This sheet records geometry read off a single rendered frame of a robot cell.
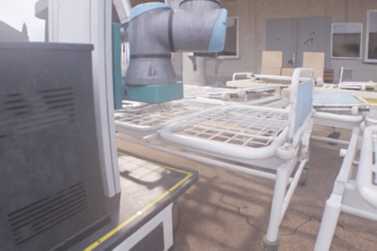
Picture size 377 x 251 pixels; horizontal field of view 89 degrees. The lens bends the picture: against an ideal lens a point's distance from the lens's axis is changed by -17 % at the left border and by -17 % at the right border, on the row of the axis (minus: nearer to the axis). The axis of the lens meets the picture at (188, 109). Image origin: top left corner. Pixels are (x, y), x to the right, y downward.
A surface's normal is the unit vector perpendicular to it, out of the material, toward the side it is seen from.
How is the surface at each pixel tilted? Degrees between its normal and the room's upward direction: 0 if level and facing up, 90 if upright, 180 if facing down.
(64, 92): 90
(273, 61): 90
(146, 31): 90
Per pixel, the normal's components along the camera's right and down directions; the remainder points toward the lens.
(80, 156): 0.86, 0.10
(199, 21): -0.11, 0.02
